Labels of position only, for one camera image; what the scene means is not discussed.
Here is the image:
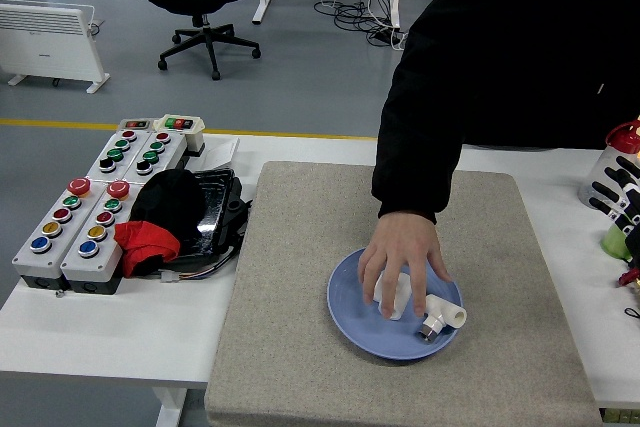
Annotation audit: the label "person's right hand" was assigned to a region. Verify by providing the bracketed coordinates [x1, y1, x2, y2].
[357, 210, 454, 319]

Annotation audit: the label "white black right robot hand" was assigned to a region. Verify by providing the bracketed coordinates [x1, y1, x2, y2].
[588, 154, 640, 241]

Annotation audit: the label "white plastic tee pipe fitting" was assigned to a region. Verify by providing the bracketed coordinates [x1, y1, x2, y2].
[372, 270, 414, 322]

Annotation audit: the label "white tee fitting metal thread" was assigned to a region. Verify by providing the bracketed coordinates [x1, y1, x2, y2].
[415, 294, 469, 344]

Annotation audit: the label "blue round plate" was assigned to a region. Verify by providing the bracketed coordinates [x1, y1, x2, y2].
[326, 246, 464, 361]

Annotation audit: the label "green tape roll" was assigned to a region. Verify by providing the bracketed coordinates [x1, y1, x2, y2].
[601, 224, 634, 261]

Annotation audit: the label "clear bottle red cap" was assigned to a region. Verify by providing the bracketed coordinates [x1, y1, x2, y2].
[578, 119, 640, 208]

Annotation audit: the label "grey-brown mat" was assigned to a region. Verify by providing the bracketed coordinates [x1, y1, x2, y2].
[203, 160, 604, 427]

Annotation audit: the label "glossy black case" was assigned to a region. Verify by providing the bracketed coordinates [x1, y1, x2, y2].
[164, 168, 254, 268]

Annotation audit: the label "person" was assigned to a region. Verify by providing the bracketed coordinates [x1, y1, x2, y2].
[370, 0, 640, 226]

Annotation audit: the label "white paper sheet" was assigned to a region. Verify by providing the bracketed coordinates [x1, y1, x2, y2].
[199, 138, 241, 171]

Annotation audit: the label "black cloth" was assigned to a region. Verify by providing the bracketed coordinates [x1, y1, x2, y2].
[129, 169, 206, 248]

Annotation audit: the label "red cloth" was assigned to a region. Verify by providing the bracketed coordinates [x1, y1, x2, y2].
[113, 220, 182, 278]

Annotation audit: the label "four-button control box black knob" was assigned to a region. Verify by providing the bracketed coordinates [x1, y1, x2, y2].
[85, 128, 151, 183]
[122, 130, 187, 184]

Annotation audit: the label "white table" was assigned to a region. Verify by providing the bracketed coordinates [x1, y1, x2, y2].
[0, 132, 640, 427]

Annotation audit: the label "five-button control box red mushroom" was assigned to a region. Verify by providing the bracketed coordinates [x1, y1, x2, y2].
[59, 180, 132, 296]
[11, 177, 94, 291]

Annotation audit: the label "white panel heater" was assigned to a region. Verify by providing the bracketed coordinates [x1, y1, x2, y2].
[0, 0, 111, 95]

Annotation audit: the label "cream green red switch box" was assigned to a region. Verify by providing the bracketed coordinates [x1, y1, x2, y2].
[152, 114, 207, 156]

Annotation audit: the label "white connector coloured wires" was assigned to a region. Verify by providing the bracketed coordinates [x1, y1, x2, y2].
[159, 266, 236, 284]

